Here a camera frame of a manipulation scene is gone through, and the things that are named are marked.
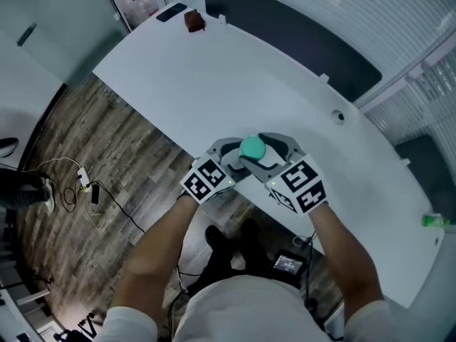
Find black device cable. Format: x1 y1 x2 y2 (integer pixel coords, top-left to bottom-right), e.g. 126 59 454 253
291 232 318 299

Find white window blinds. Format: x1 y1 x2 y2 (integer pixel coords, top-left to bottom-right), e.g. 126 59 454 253
366 55 456 163
320 0 456 95

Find dark grey desk divider panel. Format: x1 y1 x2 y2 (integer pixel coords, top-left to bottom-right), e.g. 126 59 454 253
202 0 383 103
395 133 456 224

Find person's left forearm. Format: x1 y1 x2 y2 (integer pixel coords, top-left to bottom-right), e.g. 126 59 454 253
112 192 199 320

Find teal round disc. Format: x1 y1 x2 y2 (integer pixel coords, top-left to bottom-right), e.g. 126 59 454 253
238 134 266 160

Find white cable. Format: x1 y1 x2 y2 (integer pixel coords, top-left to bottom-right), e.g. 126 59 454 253
21 157 83 174

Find clear jug red cap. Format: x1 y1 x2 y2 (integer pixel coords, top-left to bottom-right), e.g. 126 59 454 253
130 0 160 21
117 0 138 28

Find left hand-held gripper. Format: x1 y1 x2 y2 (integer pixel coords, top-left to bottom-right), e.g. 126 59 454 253
180 137 253 205

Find white power strip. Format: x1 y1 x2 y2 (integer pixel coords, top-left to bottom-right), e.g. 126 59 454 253
77 167 92 192

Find grey door handle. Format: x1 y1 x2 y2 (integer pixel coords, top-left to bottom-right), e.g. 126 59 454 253
16 22 38 47

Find looped black cable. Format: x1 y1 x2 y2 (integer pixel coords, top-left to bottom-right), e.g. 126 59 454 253
63 180 93 213

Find dark red wallet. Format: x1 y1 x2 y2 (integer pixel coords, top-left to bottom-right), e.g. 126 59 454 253
183 9 207 33

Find person's leg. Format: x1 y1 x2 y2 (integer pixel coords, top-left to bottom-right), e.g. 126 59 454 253
231 218 275 281
188 225 243 295

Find black smartphone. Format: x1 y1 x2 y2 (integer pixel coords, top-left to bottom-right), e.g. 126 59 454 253
155 2 188 24

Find person's white shirt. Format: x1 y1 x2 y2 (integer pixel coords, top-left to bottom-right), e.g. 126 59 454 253
94 274 403 342

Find grey round studio lamp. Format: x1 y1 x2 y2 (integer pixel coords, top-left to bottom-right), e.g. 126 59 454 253
0 137 19 158

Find person's left leg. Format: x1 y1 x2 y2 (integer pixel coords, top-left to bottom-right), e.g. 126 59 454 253
188 225 243 295

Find green plastic bottle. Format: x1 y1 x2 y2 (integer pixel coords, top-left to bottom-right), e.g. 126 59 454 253
422 212 452 228

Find black office chair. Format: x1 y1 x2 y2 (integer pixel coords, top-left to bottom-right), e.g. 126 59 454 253
62 311 106 342

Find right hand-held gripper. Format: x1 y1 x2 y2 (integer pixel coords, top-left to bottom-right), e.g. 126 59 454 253
240 132 329 218

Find black device with screen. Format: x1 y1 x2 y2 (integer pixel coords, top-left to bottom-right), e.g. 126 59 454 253
267 249 308 281

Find long black cable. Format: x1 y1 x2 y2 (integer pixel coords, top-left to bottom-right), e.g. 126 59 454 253
95 180 147 234

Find person's right leg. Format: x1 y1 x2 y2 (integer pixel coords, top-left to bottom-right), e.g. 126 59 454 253
231 218 275 281

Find person's right forearm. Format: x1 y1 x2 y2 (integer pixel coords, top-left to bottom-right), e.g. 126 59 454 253
306 201 385 320

